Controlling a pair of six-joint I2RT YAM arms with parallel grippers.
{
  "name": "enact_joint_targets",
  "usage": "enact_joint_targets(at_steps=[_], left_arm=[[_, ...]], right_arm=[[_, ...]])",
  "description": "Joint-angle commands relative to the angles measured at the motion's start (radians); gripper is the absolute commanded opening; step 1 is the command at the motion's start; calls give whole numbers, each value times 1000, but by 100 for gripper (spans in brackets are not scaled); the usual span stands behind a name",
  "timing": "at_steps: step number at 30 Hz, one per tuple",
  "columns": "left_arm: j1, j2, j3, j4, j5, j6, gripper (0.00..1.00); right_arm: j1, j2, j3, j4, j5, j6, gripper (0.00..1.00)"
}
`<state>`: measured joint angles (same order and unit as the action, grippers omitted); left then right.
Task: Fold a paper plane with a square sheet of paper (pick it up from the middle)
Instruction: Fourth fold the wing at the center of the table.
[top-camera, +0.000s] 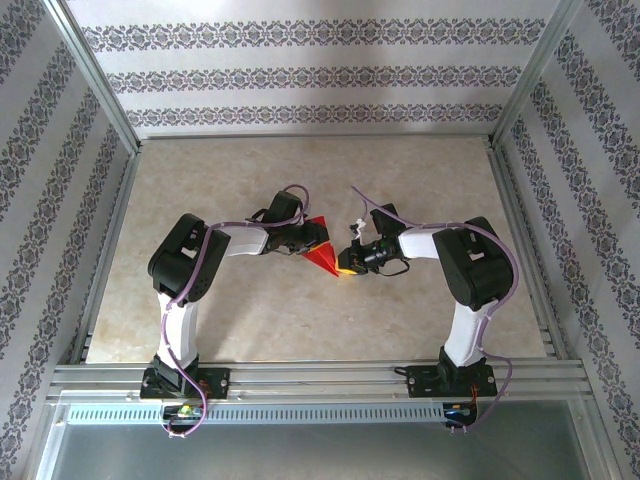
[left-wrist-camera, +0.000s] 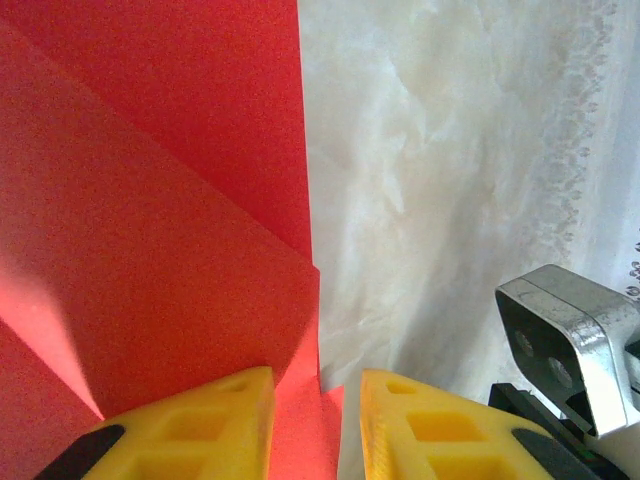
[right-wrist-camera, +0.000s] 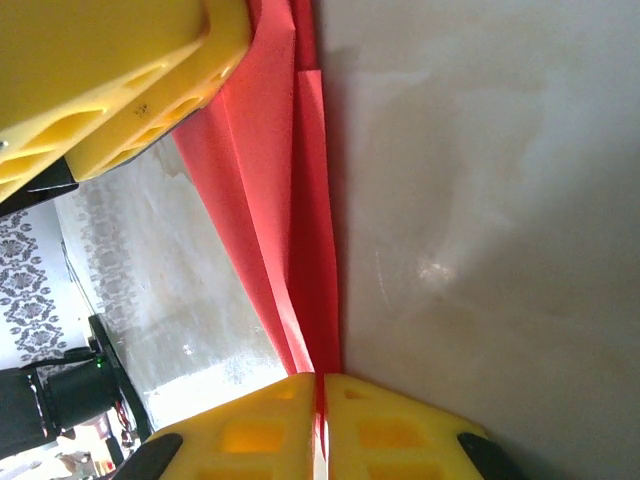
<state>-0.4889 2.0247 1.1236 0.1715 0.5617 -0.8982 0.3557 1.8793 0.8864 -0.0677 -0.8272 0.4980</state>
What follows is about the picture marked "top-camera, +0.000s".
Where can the red paper sheet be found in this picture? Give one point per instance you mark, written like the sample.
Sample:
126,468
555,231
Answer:
322,257

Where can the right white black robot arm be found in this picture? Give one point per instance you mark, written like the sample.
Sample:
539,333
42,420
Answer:
475,270

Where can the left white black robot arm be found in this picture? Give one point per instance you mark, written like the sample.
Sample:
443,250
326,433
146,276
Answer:
187,260

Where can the grey metal sheet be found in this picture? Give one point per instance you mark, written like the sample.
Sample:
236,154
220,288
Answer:
320,455

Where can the aluminium frame cross bar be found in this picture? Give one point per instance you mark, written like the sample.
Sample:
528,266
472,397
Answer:
315,136

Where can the long aluminium mounting rail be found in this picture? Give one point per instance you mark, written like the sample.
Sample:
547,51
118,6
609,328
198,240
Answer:
320,380

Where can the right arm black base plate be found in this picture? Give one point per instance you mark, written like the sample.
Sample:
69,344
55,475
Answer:
420,382

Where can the aluminium side rail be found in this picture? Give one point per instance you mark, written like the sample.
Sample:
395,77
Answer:
530,260
102,260

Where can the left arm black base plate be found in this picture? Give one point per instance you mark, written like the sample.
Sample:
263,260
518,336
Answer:
217,382

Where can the aluminium frame post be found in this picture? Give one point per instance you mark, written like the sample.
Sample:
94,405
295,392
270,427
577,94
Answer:
535,75
97,82

